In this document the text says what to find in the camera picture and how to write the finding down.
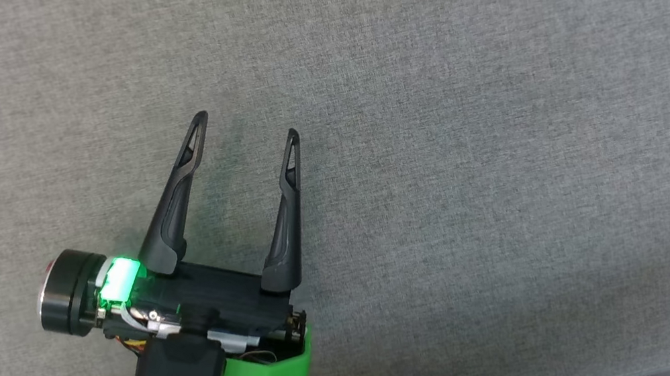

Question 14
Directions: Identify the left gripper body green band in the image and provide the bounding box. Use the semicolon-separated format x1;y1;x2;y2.
30;212;318;376

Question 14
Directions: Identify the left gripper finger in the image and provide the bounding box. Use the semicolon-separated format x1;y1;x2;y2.
236;128;325;296
116;110;234;280

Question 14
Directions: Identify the grey fabric sofa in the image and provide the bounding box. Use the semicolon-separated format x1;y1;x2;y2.
0;0;670;376

